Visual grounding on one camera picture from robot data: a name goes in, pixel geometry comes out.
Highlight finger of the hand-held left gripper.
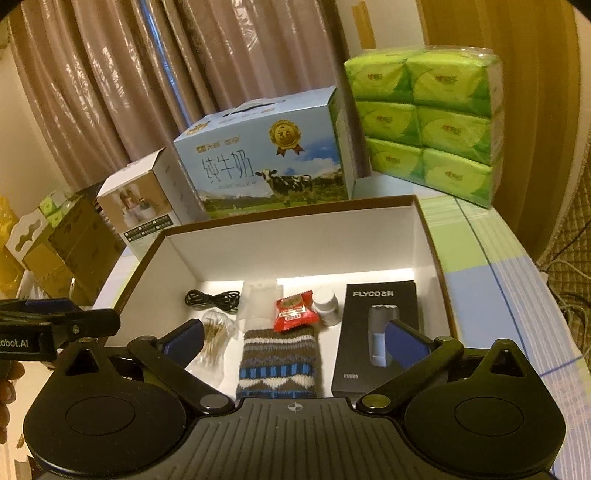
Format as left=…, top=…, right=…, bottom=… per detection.
left=51, top=308, right=122, bottom=346
left=0, top=298, right=78, bottom=325

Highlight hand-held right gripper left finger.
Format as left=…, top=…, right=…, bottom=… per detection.
left=65, top=319, right=237, bottom=414

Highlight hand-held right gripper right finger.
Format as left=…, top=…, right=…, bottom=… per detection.
left=355, top=318, right=527, bottom=414

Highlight clear bag of cotton swabs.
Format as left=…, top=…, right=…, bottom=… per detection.
left=195, top=309, right=239, bottom=371

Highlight black cable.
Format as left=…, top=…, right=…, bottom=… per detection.
left=184, top=289, right=242, bottom=316

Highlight small white bottle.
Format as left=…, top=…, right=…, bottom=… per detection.
left=312, top=288, right=342, bottom=328

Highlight patterned knitted pouch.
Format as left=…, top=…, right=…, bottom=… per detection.
left=235, top=325, right=322, bottom=403

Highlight red snack packet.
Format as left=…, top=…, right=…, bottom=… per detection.
left=274, top=289, right=321, bottom=334

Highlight brown cardboard storage box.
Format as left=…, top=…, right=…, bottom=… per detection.
left=93, top=194, right=459, bottom=403

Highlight person's left hand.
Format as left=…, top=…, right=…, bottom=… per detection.
left=0, top=361, right=25, bottom=417

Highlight black shaver box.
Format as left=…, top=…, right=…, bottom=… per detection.
left=331, top=280, right=419, bottom=398

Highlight cardboard box with white hanger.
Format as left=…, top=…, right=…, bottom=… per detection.
left=4, top=211, right=62, bottom=278

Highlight yellow plastic bag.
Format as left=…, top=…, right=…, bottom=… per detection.
left=0, top=196, right=16, bottom=246

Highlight green tissue box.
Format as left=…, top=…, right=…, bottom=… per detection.
left=39, top=188, right=71, bottom=219

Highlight small white photo box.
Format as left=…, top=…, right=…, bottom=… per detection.
left=95, top=147, right=188, bottom=260

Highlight blue milk carton box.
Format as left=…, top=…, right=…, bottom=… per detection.
left=172, top=85, right=357, bottom=220

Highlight quilted brown cushion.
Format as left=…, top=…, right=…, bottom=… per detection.
left=534, top=174, right=591, bottom=315

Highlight stack of green tissue packs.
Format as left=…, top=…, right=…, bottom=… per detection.
left=344, top=44, right=505, bottom=210

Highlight beige curtain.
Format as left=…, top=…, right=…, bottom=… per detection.
left=8, top=0, right=352, bottom=197

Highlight wooden door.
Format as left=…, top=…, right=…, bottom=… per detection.
left=414, top=0, right=588, bottom=265

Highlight white cables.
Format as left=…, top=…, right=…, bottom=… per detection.
left=538, top=257, right=591, bottom=326

